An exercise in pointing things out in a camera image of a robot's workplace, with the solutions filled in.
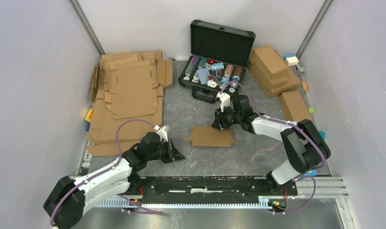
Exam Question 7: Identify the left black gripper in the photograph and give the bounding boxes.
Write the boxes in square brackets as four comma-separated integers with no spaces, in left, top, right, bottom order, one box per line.
[146,138,185,163]

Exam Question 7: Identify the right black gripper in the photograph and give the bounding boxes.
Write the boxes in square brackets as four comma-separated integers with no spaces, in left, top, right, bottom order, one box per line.
[211,104,241,131]

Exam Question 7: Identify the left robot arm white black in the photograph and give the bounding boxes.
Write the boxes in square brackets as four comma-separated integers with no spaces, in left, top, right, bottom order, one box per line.
[43,132,185,229]

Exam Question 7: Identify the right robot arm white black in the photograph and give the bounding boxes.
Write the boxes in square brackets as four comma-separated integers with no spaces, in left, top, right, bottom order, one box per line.
[211,93,331,195]

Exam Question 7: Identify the small folded cardboard box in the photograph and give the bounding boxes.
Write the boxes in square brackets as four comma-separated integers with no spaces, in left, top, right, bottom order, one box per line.
[279,91,313,122]

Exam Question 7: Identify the large folded cardboard box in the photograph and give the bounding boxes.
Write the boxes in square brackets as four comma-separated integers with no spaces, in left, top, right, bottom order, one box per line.
[248,57,302,98]

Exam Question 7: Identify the black poker chip case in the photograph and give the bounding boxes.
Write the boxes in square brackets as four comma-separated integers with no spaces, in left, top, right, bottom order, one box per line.
[178,20,256,103]

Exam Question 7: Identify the stack of flat cardboard sheets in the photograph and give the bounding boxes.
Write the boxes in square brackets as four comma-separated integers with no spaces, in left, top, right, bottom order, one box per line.
[87,50,173,156]

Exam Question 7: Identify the orange yellow block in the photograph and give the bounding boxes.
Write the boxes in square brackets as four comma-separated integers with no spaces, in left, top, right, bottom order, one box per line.
[85,108,93,123]

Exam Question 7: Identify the small wooden cube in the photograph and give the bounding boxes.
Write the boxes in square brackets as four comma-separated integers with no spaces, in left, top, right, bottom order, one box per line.
[302,82,309,92]

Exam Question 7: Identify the blue white toy block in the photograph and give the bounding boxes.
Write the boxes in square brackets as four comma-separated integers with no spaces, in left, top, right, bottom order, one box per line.
[283,53,299,66]

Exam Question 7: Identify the teal cube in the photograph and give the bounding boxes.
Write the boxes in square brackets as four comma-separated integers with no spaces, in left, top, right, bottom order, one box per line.
[319,131,326,139]

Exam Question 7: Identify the blue green white block stack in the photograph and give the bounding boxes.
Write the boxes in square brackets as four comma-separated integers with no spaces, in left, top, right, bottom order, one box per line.
[303,169,318,177]

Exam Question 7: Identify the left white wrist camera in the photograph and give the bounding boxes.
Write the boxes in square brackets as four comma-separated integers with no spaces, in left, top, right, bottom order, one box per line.
[154,125,170,142]

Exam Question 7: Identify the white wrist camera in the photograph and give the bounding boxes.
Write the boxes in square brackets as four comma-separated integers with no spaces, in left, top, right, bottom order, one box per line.
[154,125,170,142]
[216,93,230,113]

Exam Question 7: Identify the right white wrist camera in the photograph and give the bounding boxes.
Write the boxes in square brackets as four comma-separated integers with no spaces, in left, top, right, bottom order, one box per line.
[216,93,230,113]

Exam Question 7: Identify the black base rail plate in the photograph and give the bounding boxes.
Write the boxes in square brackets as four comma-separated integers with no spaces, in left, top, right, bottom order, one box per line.
[123,176,298,204]

